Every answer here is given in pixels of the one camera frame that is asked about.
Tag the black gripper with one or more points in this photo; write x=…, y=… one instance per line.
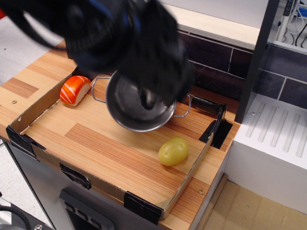
x=157, y=62

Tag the stainless steel pot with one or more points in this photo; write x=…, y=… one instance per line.
x=122, y=98

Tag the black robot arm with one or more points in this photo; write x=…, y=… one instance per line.
x=97, y=32

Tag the cardboard fence with black tape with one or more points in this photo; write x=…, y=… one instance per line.
x=85, y=152

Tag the yellow toy potato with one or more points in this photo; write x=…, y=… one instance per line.
x=173, y=152

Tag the salmon nigiri sushi toy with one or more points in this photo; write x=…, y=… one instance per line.
x=74, y=89

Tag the grey oven control panel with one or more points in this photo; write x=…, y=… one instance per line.
x=82, y=216

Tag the white toy sink drainer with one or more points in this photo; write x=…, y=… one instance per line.
x=269, y=153

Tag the dark grey shelf post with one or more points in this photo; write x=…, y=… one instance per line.
x=267, y=35

